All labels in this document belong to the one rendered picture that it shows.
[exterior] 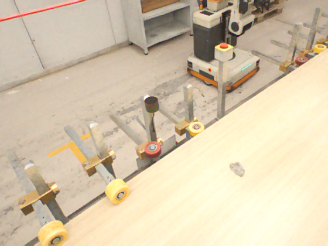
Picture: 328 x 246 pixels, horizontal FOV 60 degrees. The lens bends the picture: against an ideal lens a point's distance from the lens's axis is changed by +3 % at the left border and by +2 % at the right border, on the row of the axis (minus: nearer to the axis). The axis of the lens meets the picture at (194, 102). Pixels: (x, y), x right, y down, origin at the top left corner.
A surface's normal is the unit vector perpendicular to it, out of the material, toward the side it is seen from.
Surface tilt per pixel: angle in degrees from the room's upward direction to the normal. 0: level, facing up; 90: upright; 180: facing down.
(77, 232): 0
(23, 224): 0
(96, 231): 0
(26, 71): 90
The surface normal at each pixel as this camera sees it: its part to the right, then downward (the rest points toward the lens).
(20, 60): 0.67, 0.45
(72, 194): -0.03, -0.78
